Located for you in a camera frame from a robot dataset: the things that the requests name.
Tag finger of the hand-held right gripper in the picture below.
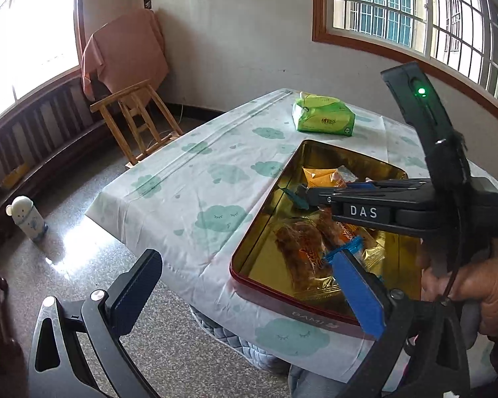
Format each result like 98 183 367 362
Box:
349 177 434 193
296 186 434 210

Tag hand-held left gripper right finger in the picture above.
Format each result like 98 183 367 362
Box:
330 249 471 398

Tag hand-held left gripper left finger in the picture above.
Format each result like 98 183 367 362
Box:
27 249 163 398

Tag orange pastry packet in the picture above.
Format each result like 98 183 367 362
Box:
315 209 376 253

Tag yellow candy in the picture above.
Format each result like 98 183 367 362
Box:
321 235 386 283

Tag orange snack packet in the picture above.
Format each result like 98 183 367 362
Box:
301 166 349 188

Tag blue candy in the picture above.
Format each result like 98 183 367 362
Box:
282 184 313 211

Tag brown pastry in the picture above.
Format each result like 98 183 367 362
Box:
274 221 337 293

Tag gold metal tin box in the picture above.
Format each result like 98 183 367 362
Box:
229 140 424 328

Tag person's right hand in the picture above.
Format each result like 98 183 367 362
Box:
417 236 498 341

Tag green tissue pack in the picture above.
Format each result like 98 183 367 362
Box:
291 91 355 137

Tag grey quilted table skirt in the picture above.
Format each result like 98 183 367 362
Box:
189 304 299 376

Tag white bottle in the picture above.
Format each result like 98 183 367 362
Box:
6 196 48 241

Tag cloud print tablecloth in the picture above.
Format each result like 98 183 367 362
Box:
85 88 498 382

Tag yellow item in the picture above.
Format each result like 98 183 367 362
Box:
2 164 31 186

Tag dark wooden bench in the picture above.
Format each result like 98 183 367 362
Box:
0 77 109 212

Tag light wooden chair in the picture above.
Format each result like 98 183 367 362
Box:
90 79 184 166

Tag pink cloth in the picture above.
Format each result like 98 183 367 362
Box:
81 8 169 97

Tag barred wooden frame window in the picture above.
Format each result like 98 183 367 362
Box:
312 0 498 129

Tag bright wooden frame window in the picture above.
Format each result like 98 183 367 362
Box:
0 0 86 133

